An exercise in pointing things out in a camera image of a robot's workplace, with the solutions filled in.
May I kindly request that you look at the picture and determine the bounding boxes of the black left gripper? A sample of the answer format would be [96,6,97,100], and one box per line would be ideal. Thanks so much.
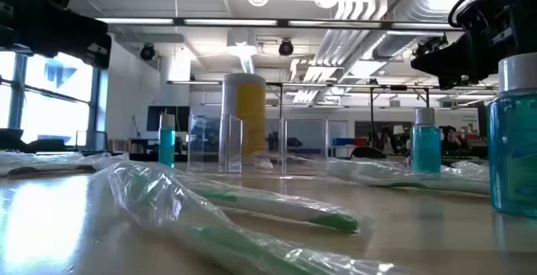
[0,13,112,70]

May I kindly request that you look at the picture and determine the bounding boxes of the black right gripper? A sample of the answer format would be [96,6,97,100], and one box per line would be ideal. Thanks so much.
[410,0,537,91]

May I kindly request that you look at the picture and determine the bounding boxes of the blue mouthwash bottle white cap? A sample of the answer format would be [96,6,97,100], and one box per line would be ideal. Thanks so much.
[487,51,537,218]
[158,113,177,169]
[409,106,443,175]

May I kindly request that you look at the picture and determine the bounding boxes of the pink toothbrush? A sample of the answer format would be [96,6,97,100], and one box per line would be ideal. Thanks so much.
[451,160,491,172]

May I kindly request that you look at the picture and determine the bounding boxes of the clear acrylic organizer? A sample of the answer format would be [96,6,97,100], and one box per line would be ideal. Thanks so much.
[187,113,331,176]

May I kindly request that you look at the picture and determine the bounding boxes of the black ceiling spotlight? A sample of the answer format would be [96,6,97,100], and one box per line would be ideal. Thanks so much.
[139,43,157,61]
[414,35,448,56]
[278,39,295,57]

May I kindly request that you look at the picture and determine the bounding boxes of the large room window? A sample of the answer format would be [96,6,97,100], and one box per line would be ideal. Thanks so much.
[0,50,104,150]

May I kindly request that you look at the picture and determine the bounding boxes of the person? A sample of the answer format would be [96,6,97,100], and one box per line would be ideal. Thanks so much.
[440,125,465,155]

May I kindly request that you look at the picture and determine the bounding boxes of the white canister with yellow label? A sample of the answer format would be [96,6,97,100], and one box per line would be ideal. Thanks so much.
[221,72,268,165]

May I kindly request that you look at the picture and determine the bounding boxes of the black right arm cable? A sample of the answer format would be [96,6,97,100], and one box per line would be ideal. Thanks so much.
[447,0,517,29]

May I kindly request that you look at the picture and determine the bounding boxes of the silver ventilation duct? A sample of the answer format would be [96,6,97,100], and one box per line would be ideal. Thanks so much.
[314,0,452,73]

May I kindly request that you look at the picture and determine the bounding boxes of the black metal stand frame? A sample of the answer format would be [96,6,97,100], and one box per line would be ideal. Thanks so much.
[268,82,431,158]

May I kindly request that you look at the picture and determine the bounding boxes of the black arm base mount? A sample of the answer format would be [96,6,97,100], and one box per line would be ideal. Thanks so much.
[0,127,69,153]

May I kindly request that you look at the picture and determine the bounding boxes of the dark wall monitor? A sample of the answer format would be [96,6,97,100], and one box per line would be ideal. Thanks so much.
[146,106,190,132]

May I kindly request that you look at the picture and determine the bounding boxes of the long ceiling light rail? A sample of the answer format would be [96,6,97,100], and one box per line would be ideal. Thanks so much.
[96,17,462,31]

